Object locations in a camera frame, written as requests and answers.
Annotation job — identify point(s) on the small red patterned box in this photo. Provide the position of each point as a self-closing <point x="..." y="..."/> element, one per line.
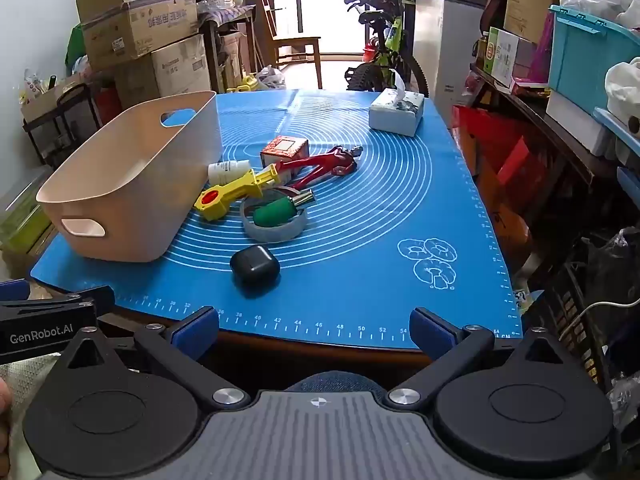
<point x="284" y="152"/>

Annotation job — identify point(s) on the crumpled plastic bag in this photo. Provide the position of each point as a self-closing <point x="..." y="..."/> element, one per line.
<point x="271" y="77"/>

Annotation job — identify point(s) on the red bucket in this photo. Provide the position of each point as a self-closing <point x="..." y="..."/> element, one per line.
<point x="370" y="53"/>

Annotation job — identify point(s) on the red pliers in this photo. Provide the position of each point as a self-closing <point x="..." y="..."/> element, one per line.
<point x="325" y="162"/>

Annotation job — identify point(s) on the small cardboard box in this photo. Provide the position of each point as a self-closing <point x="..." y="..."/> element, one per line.
<point x="47" y="100"/>

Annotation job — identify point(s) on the large brown cardboard box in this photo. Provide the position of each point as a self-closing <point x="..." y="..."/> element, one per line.
<point x="175" y="70"/>

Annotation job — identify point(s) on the beige plastic basket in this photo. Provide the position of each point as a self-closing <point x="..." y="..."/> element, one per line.
<point x="125" y="175"/>

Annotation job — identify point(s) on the yellow detergent jug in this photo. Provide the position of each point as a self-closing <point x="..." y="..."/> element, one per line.
<point x="248" y="82"/>

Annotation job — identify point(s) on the blue silicone baking mat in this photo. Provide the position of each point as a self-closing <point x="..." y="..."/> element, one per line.
<point x="360" y="210"/>

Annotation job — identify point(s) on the dark wooden sideboard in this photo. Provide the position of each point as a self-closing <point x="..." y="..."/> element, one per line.
<point x="550" y="120"/>

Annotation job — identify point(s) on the yellow plastic toy tool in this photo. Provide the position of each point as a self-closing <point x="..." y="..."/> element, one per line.
<point x="235" y="190"/>

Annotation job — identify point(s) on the green container with clear lid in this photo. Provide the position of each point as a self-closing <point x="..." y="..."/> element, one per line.
<point x="20" y="220"/>

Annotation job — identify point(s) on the taped open cardboard box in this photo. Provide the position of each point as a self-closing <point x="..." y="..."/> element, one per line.
<point x="135" y="25"/>

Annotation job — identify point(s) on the small white bottle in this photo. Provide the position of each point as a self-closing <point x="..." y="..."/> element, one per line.
<point x="225" y="172"/>

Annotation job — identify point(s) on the black earbud case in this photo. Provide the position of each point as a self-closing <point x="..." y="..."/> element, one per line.
<point x="255" y="267"/>

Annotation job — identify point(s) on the wooden chair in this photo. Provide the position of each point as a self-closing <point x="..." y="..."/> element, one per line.
<point x="295" y="42"/>

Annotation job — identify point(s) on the black plastic crate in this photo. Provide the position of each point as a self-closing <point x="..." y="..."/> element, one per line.
<point x="575" y="310"/>

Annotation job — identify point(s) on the patterned tissue box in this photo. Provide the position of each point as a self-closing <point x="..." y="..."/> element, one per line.
<point x="396" y="115"/>

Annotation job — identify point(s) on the tall brown cardboard box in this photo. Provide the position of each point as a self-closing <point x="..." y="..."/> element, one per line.
<point x="532" y="0"/>

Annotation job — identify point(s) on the green and black bicycle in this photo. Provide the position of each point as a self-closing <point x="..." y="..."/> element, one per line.
<point x="389" y="55"/>

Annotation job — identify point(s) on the black metal rack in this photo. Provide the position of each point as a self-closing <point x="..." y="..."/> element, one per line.
<point x="65" y="125"/>

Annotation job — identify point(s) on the grey tape roll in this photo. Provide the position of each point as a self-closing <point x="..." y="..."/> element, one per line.
<point x="272" y="234"/>

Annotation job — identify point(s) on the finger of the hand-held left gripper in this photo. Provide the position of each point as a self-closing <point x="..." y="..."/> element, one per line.
<point x="15" y="289"/>

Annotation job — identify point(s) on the person's left hand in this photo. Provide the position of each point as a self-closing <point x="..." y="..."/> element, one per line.
<point x="3" y="417"/>

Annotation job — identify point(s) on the green and white carton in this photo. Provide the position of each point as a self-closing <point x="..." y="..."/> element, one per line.
<point x="502" y="55"/>

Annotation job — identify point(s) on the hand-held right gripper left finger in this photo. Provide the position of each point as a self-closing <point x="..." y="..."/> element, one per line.
<point x="196" y="329"/>

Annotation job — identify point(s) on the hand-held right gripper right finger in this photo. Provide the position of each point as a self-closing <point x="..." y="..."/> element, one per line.
<point x="429" y="332"/>

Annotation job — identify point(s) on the teal plastic storage bin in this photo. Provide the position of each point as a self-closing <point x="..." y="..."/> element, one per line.
<point x="585" y="55"/>

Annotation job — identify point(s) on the red bag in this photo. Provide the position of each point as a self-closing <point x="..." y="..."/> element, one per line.
<point x="500" y="160"/>

